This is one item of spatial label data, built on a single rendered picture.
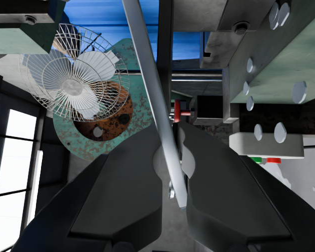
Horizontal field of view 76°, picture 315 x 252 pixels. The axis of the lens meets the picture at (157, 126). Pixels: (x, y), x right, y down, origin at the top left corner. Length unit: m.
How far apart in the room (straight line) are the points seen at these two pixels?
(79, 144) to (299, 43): 1.59
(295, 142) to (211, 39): 0.27
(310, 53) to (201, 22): 0.14
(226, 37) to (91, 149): 1.42
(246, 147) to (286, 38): 0.25
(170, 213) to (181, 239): 0.83
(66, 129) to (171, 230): 5.86
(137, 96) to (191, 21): 1.36
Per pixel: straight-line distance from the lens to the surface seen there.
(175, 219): 7.07
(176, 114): 0.54
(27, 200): 6.19
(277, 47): 0.29
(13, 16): 0.49
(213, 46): 0.42
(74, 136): 1.74
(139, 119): 1.59
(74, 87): 1.16
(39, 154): 4.09
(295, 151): 0.50
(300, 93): 0.23
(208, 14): 0.30
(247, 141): 0.46
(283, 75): 0.35
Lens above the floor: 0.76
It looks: 4 degrees up
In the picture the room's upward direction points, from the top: 88 degrees counter-clockwise
